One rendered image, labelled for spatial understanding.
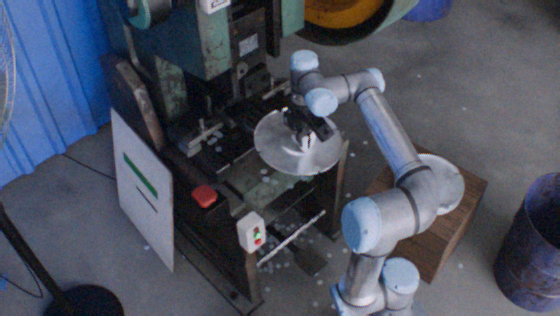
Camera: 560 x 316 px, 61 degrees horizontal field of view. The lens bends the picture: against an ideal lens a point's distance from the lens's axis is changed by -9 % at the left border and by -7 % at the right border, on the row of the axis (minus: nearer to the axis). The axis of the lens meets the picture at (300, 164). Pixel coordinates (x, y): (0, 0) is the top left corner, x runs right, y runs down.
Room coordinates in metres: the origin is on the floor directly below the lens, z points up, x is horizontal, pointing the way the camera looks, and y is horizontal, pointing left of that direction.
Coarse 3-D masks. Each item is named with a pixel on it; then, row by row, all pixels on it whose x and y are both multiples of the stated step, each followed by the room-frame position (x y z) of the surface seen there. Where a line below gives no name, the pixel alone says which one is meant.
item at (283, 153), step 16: (272, 112) 1.29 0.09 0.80; (256, 128) 1.21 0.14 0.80; (272, 128) 1.22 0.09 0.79; (288, 128) 1.22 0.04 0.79; (256, 144) 1.14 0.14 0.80; (272, 144) 1.15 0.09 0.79; (288, 144) 1.15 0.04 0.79; (320, 144) 1.17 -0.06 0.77; (336, 144) 1.17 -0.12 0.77; (272, 160) 1.08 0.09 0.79; (288, 160) 1.09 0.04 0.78; (304, 160) 1.09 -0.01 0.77; (320, 160) 1.10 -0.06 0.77; (336, 160) 1.11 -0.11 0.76
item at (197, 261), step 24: (120, 72) 1.41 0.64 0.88; (120, 96) 1.46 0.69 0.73; (144, 96) 1.38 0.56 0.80; (144, 120) 1.34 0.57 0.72; (192, 168) 1.19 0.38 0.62; (192, 216) 1.23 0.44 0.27; (240, 216) 0.99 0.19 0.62; (192, 240) 1.25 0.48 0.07; (216, 240) 1.12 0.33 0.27; (192, 264) 1.16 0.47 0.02; (216, 264) 1.13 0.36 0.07; (216, 288) 1.04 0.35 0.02; (240, 288) 1.01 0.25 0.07; (240, 312) 0.93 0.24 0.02
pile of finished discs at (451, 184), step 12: (420, 156) 1.47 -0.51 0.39; (432, 156) 1.47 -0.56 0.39; (432, 168) 1.40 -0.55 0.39; (444, 168) 1.40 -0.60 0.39; (456, 168) 1.40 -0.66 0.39; (444, 180) 1.34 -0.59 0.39; (456, 180) 1.34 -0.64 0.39; (444, 192) 1.28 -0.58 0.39; (456, 192) 1.27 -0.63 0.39; (444, 204) 1.23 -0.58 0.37; (456, 204) 1.23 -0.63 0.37
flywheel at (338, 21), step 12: (312, 0) 1.61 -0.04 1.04; (324, 0) 1.58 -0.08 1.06; (336, 0) 1.54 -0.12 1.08; (348, 0) 1.50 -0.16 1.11; (360, 0) 1.43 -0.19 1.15; (372, 0) 1.39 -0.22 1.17; (384, 0) 1.36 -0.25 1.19; (312, 12) 1.57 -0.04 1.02; (324, 12) 1.53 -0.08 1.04; (336, 12) 1.49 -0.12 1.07; (348, 12) 1.46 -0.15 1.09; (360, 12) 1.42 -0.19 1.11; (372, 12) 1.39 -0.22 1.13; (324, 24) 1.53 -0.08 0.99; (336, 24) 1.49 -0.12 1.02; (348, 24) 1.45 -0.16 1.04
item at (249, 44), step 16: (240, 0) 1.37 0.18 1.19; (240, 16) 1.30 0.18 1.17; (256, 16) 1.33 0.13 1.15; (240, 32) 1.29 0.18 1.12; (256, 32) 1.33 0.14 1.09; (240, 48) 1.28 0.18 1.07; (256, 48) 1.33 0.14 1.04; (240, 64) 1.26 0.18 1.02; (256, 64) 1.32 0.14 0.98; (224, 80) 1.28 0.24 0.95; (240, 80) 1.26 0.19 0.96; (256, 80) 1.28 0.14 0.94
